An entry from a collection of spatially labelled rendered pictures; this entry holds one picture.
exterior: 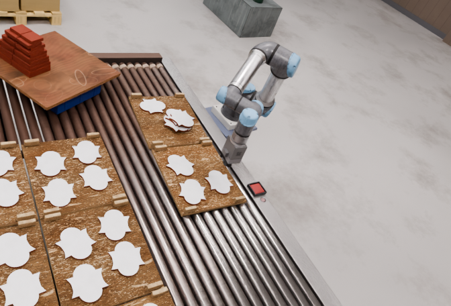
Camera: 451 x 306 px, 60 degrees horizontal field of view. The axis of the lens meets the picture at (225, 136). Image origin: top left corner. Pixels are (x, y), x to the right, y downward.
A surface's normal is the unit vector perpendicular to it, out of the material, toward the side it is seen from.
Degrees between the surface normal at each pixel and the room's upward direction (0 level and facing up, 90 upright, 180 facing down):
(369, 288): 0
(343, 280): 0
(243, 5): 90
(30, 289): 0
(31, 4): 90
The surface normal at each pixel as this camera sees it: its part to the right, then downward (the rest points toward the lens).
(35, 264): 0.31, -0.72
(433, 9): -0.76, 0.21
